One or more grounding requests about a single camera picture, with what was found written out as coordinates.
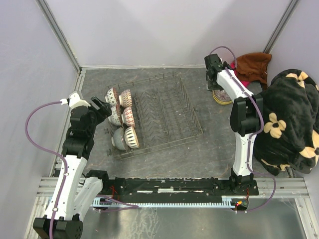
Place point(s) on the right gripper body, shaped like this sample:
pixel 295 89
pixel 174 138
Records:
pixel 211 84

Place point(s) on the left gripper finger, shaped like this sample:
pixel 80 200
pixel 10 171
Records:
pixel 98 102
pixel 105 110

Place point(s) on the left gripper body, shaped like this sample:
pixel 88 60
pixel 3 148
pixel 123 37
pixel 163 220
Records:
pixel 92 126

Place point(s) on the multicolour scale pattern bowl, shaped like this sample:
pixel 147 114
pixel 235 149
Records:
pixel 125 98

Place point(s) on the red lattice pattern bowl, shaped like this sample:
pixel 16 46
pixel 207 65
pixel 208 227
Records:
pixel 128 117

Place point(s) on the grey speckled bowl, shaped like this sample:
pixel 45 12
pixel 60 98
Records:
pixel 118 141

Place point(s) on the black striped white bowl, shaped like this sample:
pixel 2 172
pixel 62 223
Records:
pixel 131 138

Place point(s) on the yellow dotted bowl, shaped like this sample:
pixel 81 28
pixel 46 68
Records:
pixel 220 102

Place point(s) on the grey wire dish rack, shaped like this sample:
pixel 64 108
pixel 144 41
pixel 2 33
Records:
pixel 163 114

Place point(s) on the purple striped white bowl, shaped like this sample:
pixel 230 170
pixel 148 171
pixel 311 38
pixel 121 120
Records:
pixel 222 95

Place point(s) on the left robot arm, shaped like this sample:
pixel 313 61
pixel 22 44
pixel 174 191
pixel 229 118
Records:
pixel 64 216

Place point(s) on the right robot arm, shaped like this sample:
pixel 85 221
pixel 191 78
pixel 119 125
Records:
pixel 246 122

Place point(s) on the green diamond pattern bowl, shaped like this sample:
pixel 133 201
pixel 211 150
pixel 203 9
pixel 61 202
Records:
pixel 111 97

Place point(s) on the red green dotted bowl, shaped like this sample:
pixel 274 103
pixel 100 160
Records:
pixel 116 117

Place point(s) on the brown cloth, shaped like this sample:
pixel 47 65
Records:
pixel 253 67

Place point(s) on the pink cloth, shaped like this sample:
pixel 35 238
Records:
pixel 245 83

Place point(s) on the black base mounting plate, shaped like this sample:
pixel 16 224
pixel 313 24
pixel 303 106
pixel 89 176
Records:
pixel 176 190

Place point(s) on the black floral blanket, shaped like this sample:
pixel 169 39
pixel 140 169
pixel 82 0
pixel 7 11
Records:
pixel 290 137

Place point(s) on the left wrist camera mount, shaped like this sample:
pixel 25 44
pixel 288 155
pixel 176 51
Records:
pixel 75 100

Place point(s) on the light blue cable duct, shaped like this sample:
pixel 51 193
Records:
pixel 226 203

